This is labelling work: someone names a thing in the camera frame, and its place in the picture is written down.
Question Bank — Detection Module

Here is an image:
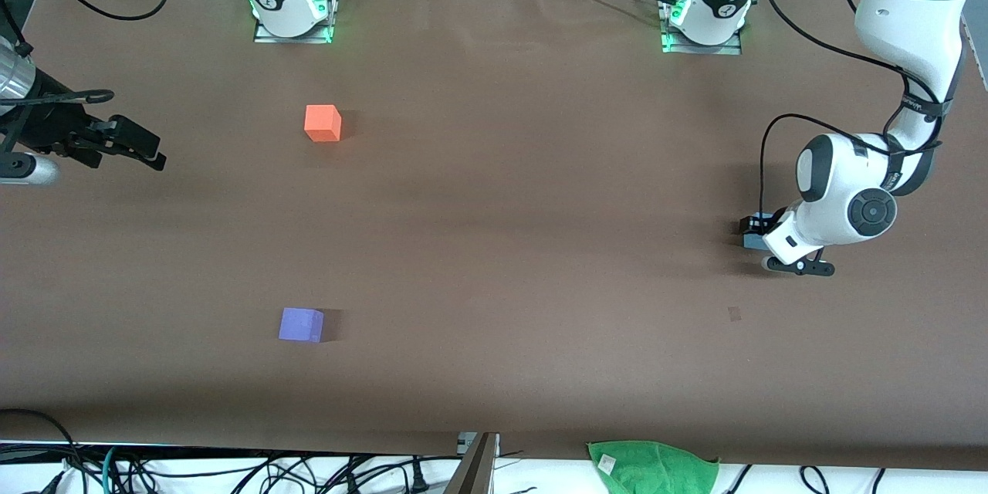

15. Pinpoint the light blue block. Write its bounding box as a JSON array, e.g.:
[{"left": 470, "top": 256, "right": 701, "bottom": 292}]
[{"left": 744, "top": 212, "right": 775, "bottom": 252}]

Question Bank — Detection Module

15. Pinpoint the orange block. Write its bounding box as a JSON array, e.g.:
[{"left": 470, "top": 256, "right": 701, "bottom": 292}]
[{"left": 304, "top": 104, "right": 343, "bottom": 143}]

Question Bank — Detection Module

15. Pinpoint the purple block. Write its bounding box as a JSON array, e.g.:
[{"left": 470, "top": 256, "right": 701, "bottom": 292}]
[{"left": 278, "top": 307, "right": 326, "bottom": 343}]

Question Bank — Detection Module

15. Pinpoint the green cloth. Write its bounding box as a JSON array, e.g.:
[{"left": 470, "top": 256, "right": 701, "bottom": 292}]
[{"left": 587, "top": 440, "right": 721, "bottom": 494}]

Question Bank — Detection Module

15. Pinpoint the brown table cover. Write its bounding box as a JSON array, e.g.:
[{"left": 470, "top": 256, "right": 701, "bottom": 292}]
[{"left": 0, "top": 0, "right": 988, "bottom": 472}]

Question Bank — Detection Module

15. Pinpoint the grey metal bar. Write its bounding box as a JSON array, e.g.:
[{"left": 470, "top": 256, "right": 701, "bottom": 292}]
[{"left": 444, "top": 432, "right": 500, "bottom": 494}]

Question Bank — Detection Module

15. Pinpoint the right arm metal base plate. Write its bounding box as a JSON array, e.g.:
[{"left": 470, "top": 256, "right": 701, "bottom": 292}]
[{"left": 253, "top": 0, "right": 341, "bottom": 44}]

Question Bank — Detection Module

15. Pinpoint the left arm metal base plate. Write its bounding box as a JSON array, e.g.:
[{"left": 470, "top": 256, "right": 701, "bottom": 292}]
[{"left": 660, "top": 0, "right": 743, "bottom": 56}]

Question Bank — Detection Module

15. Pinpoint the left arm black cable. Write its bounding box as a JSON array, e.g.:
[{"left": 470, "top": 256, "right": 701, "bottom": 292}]
[{"left": 759, "top": 0, "right": 944, "bottom": 226}]

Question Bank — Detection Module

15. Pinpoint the black looped floor cable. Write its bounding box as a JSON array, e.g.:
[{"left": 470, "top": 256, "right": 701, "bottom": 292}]
[{"left": 0, "top": 408, "right": 82, "bottom": 494}]

